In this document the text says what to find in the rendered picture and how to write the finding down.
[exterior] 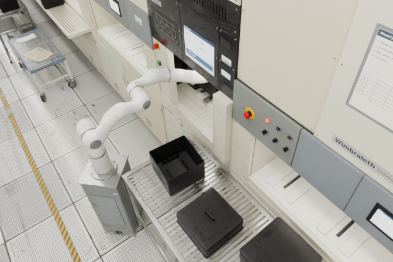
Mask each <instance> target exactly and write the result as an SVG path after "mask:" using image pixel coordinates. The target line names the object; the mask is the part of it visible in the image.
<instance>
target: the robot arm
mask: <svg viewBox="0 0 393 262"><path fill-rule="evenodd" d="M158 82H187V83H190V84H191V85H194V84H202V83H207V82H208V81H207V80H206V79H204V77H202V76H201V75H200V74H198V73H197V72H196V71H195V70H194V71H191V70H184V69H179V68H151V69H149V70H148V71H147V72H146V73H145V74H144V75H143V76H142V77H140V78H139V79H137V80H133V81H131V82H130V83H129V84H128V85H127V89H126V90H127V93H128V95H129V96H130V97H131V99H132V100H131V101H130V102H119V103H116V104H115V105H114V106H113V107H111V108H110V109H108V110H107V111H106V112H105V114H104V115H103V117H102V120H101V122H100V124H99V126H98V127H97V126H96V125H95V123H94V122H93V121H92V120H90V119H87V118H86V119H81V120H80V121H79V122H78V123H77V125H76V131H77V134H78V136H79V138H80V140H81V142H82V144H83V146H84V148H85V150H86V152H87V154H88V157H89V159H90V161H91V163H92V165H91V167H90V174H91V176H92V177H93V178H94V179H97V180H105V179H107V178H109V177H111V176H113V175H114V173H115V172H116V170H117V167H118V166H117V163H116V161H115V160H114V159H113V158H110V157H109V156H108V153H107V150H106V148H105V145H104V142H105V140H106V138H107V137H108V135H109V133H110V132H111V130H112V128H113V127H114V126H115V125H116V124H117V123H118V122H119V121H120V120H122V119H123V118H124V117H125V116H127V115H129V114H131V113H136V112H143V111H145V110H146V109H148V108H149V106H150V105H151V98H150V96H149V95H148V93H147V92H146V91H145V90H144V89H143V88H144V87H146V86H151V85H154V84H156V83H158Z"/></svg>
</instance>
